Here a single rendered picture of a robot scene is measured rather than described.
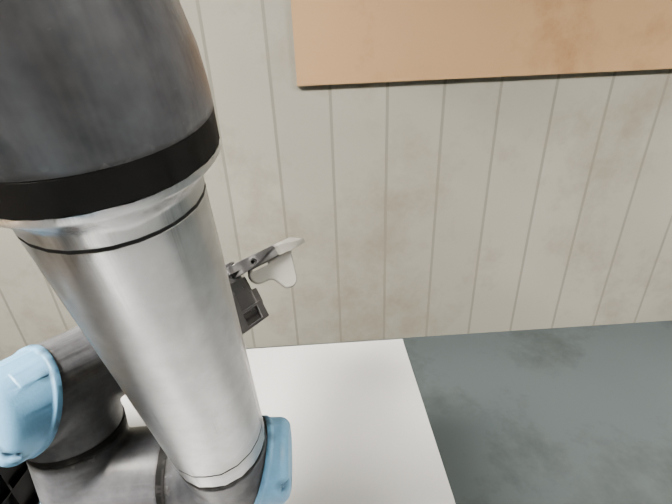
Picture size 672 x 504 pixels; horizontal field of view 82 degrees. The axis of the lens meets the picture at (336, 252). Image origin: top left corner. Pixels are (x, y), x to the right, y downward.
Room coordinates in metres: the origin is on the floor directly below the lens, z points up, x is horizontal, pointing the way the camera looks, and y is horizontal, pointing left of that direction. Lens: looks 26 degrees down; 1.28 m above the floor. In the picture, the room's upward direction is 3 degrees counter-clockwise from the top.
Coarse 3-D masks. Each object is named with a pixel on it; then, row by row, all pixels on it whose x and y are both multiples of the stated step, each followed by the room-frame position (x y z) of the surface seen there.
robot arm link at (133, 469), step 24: (120, 432) 0.24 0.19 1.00; (144, 432) 0.25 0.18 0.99; (96, 456) 0.22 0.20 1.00; (120, 456) 0.22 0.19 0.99; (144, 456) 0.22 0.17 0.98; (48, 480) 0.20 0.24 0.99; (72, 480) 0.20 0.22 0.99; (96, 480) 0.21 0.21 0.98; (120, 480) 0.21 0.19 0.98; (144, 480) 0.21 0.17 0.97
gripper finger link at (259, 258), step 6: (270, 246) 0.44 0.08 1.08; (258, 252) 0.42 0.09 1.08; (264, 252) 0.43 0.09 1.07; (270, 252) 0.43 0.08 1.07; (276, 252) 0.44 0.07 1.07; (246, 258) 0.41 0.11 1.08; (252, 258) 0.41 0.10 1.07; (258, 258) 0.42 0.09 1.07; (264, 258) 0.43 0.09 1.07; (270, 258) 0.43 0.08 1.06; (234, 264) 0.40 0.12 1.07; (240, 264) 0.40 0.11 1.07; (246, 264) 0.41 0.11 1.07; (252, 264) 0.41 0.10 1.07; (258, 264) 0.42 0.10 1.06; (228, 270) 0.40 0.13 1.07; (234, 270) 0.40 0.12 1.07; (240, 270) 0.40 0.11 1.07; (246, 270) 0.40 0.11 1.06; (234, 276) 0.40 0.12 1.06
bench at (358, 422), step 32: (256, 352) 0.69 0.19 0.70; (288, 352) 0.69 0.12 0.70; (320, 352) 0.68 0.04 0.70; (352, 352) 0.68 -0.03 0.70; (384, 352) 0.67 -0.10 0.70; (256, 384) 0.59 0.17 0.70; (288, 384) 0.59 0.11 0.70; (320, 384) 0.59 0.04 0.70; (352, 384) 0.58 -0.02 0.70; (384, 384) 0.58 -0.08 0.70; (416, 384) 0.57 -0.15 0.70; (128, 416) 0.53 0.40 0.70; (288, 416) 0.51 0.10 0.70; (320, 416) 0.51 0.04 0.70; (352, 416) 0.50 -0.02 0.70; (384, 416) 0.50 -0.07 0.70; (416, 416) 0.50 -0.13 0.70; (320, 448) 0.44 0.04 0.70; (352, 448) 0.44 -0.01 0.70; (384, 448) 0.44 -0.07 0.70; (416, 448) 0.43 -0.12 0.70; (320, 480) 0.39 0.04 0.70; (352, 480) 0.38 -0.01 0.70; (384, 480) 0.38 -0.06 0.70; (416, 480) 0.38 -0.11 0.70
